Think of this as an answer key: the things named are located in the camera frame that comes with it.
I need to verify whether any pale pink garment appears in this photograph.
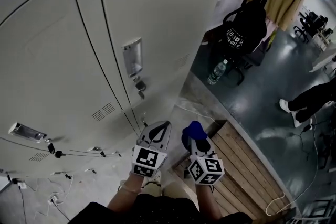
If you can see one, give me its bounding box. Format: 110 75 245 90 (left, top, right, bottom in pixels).
264 17 279 35

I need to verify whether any thick white cable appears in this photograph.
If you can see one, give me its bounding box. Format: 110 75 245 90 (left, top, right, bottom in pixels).
265 193 296 216

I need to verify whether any person's black shirt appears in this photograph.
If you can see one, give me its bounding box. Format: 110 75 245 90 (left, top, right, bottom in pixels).
67 193 253 224

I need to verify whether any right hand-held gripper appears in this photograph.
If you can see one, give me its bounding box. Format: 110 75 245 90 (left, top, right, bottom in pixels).
184 138 225 186

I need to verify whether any metal rack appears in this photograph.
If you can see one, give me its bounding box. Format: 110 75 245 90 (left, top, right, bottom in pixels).
299 198 336 224

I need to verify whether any black cable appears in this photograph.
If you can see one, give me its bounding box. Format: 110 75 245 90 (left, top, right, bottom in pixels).
55 204 71 222

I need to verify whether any blue cloth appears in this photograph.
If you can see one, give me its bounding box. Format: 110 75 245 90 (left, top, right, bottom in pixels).
181 120 208 152

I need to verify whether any wooden pallet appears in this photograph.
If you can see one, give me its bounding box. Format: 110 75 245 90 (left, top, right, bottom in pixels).
167 120 297 221

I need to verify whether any person's right forearm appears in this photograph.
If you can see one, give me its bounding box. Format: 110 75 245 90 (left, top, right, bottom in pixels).
194 183 223 218

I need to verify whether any black drawstring bag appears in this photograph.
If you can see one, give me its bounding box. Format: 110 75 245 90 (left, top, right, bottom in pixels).
223 0 268 57

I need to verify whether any grey metal locker cabinet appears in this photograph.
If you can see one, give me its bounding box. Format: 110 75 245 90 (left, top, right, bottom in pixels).
0 0 232 184

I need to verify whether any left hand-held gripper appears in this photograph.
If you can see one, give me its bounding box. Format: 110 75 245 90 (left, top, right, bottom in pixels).
130 121 173 180

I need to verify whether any black office chair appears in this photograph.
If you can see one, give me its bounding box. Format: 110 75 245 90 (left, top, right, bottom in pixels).
293 12 312 42

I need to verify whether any person's left forearm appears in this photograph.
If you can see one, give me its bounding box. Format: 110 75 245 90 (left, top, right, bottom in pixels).
106 174 144 215

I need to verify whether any white floor cable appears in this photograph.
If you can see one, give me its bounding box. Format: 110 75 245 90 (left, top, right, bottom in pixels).
177 104 215 122

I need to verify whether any clear plastic water bottle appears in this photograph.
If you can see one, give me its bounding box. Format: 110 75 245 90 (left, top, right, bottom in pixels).
207 59 229 86

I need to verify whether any clear bracelet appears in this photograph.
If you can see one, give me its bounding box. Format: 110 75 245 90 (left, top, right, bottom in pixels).
121 182 140 194

